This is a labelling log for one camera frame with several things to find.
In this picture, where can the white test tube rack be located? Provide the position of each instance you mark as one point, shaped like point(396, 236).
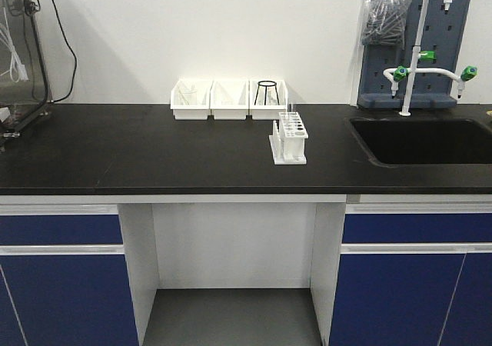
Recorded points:
point(287, 139)

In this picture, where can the blue-grey pegboard drying rack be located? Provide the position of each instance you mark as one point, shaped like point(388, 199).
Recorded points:
point(442, 36)

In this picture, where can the middle white storage bin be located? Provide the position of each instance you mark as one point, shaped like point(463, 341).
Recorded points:
point(238, 90)

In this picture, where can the white storage bin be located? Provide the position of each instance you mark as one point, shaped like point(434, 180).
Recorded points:
point(238, 90)
point(266, 112)
point(201, 110)

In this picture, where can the small clear glass beaker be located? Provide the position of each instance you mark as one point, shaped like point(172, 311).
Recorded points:
point(227, 100)

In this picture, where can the right white storage bin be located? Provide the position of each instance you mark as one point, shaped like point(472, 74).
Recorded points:
point(266, 112)

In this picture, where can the clear glass flask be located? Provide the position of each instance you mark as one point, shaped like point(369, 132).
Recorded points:
point(271, 96)

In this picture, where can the black metal tripod stand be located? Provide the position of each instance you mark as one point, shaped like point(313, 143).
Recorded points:
point(259, 97)

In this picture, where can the left white storage bin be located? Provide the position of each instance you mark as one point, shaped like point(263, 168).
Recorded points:
point(201, 110)

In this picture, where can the clear glass beaker left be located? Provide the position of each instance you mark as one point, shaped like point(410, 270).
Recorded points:
point(187, 95)

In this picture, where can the right blue cabinet drawer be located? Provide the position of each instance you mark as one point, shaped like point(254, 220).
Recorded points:
point(417, 228)

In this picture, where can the blue cabinet drawer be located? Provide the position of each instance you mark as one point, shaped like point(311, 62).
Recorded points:
point(60, 230)
point(417, 228)

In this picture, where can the black lab sink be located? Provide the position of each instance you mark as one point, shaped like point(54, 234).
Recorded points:
point(424, 141)

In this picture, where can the white gooseneck lab faucet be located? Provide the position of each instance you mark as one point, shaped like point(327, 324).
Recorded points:
point(395, 75)

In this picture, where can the plastic bag of pegs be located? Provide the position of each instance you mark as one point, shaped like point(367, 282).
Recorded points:
point(385, 22)

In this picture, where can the left blue cabinet drawer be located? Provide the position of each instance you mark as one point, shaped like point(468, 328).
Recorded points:
point(60, 230)

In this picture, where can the right blue cabinet door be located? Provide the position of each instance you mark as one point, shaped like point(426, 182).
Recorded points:
point(413, 300)

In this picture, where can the blue cabinet door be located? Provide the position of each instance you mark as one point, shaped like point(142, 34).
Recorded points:
point(413, 300)
point(66, 300)

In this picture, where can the left blue cabinet door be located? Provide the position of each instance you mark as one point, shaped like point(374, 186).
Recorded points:
point(66, 300)

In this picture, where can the white tubing bundle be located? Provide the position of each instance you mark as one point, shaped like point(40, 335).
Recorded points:
point(12, 66)

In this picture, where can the black metal frame stand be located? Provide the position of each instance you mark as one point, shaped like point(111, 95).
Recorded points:
point(23, 102)

